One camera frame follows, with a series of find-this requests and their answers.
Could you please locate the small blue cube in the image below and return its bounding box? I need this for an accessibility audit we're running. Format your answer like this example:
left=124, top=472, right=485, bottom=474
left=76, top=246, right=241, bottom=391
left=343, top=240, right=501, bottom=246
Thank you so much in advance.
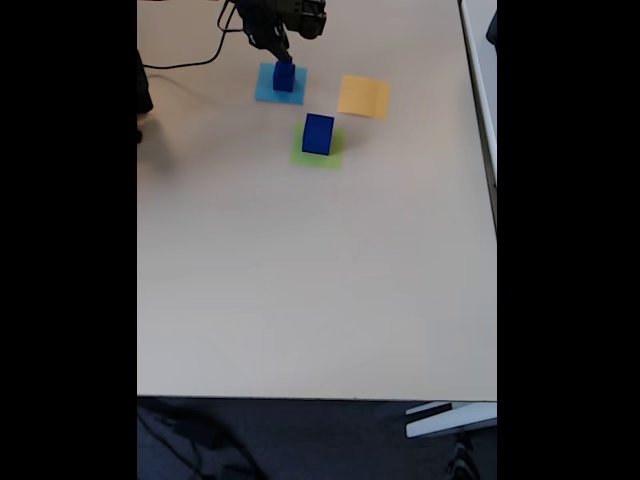
left=272, top=69, right=297, bottom=94

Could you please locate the large blue cube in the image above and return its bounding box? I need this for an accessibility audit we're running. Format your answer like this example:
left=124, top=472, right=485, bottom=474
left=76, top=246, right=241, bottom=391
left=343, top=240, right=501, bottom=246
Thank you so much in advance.
left=301, top=112, right=336, bottom=157

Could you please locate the blue square sheet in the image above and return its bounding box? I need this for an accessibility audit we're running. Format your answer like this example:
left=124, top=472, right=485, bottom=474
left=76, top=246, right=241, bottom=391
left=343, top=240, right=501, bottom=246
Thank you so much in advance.
left=254, top=62, right=309, bottom=107

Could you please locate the orange square sheet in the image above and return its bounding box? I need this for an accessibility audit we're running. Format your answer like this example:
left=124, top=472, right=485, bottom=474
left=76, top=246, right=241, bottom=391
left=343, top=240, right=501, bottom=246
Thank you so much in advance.
left=337, top=74, right=391, bottom=120

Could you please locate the green square sheet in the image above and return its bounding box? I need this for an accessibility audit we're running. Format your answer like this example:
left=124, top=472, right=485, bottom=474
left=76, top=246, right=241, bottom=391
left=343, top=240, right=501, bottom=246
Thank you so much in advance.
left=288, top=123, right=347, bottom=172

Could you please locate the white neighbouring table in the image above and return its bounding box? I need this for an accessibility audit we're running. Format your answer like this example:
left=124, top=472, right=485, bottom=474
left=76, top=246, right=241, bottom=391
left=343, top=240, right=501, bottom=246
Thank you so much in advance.
left=457, top=0, right=498, bottom=231

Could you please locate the white grey bar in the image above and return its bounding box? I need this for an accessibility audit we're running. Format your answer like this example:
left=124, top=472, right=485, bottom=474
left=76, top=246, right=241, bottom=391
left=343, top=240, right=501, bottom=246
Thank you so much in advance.
left=404, top=401, right=498, bottom=440

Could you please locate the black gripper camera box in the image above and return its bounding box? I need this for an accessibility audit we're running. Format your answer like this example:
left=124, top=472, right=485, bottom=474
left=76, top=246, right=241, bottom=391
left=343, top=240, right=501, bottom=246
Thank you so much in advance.
left=287, top=0, right=329, bottom=41

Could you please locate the thin camera cable loop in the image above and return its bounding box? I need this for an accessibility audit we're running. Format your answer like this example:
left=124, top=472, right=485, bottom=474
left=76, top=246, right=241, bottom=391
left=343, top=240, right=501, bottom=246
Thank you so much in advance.
left=141, top=0, right=244, bottom=70

